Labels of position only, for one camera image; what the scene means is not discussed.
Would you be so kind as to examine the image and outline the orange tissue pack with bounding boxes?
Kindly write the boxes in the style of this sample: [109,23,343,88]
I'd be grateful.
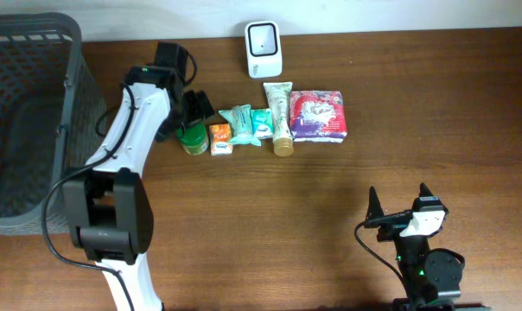
[209,124,233,156]

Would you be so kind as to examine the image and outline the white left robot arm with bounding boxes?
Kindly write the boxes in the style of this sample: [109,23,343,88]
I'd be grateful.
[53,42,214,310]

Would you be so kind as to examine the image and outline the small teal tissue pack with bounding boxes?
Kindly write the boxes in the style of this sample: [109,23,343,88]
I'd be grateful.
[251,108,273,139]

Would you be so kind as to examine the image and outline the white Pantene tube gold cap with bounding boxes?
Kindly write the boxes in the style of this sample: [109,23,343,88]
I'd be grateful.
[264,82,294,157]

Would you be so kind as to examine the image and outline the purple red Carefree pad pack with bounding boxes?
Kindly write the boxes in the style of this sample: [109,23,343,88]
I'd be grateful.
[289,91,347,143]

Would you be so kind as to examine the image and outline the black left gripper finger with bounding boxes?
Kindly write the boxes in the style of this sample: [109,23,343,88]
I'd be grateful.
[196,91,215,119]
[184,91,203,125]

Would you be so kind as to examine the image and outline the grey plastic basket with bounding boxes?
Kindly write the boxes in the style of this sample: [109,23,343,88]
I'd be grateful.
[0,13,106,236]

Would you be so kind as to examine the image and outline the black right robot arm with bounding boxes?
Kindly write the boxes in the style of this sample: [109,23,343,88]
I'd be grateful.
[354,183,489,311]

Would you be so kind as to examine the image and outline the green lidded jar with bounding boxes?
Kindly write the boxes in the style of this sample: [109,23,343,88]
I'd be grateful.
[177,123,209,156]

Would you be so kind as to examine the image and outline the teal wet wipes pack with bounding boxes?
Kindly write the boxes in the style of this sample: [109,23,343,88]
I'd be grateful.
[219,105,261,147]

